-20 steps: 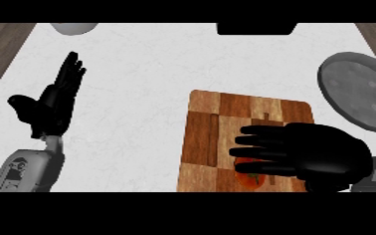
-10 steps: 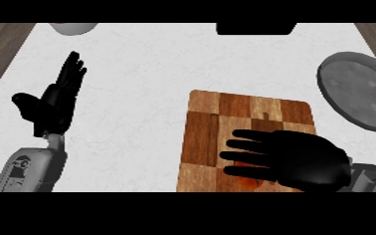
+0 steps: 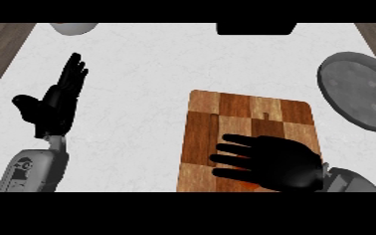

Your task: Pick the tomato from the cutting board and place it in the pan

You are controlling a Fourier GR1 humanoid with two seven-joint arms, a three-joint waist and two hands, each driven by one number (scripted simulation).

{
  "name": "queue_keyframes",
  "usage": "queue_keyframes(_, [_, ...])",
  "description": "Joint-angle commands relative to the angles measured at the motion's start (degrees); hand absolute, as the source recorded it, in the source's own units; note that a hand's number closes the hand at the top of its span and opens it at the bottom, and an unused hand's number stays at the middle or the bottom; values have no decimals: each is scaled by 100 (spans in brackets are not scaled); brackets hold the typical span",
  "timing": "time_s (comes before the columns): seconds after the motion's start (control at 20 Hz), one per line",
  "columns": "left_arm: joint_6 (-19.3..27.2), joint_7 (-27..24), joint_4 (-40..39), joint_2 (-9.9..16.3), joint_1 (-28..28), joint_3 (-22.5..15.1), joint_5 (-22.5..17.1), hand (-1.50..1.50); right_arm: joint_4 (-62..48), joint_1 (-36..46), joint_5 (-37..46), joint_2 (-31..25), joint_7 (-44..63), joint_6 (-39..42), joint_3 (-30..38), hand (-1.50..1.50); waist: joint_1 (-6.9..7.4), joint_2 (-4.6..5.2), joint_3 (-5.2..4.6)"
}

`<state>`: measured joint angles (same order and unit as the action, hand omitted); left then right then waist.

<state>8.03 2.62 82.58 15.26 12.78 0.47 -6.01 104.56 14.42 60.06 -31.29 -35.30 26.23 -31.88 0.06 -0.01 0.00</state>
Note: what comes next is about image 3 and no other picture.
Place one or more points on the dark grey pan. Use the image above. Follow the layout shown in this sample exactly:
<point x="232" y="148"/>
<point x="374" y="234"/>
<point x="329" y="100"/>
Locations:
<point x="351" y="89"/>

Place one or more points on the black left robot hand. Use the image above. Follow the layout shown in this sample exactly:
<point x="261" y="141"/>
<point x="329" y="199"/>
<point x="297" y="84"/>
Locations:
<point x="57" y="106"/>

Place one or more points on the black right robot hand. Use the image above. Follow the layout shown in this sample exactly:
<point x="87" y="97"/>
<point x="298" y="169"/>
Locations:
<point x="284" y="164"/>

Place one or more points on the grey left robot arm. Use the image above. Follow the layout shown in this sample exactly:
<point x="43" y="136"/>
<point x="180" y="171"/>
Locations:
<point x="34" y="171"/>

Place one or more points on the black appliance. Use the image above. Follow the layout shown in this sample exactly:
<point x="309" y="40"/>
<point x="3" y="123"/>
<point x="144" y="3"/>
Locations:
<point x="257" y="28"/>

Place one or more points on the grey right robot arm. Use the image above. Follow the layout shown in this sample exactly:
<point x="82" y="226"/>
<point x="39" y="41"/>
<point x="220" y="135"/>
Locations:
<point x="347" y="180"/>

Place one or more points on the checkered wooden cutting board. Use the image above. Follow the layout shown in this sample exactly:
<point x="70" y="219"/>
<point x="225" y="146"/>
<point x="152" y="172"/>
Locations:
<point x="235" y="129"/>

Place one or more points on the pale grey bowl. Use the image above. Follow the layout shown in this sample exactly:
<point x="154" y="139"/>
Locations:
<point x="74" y="28"/>

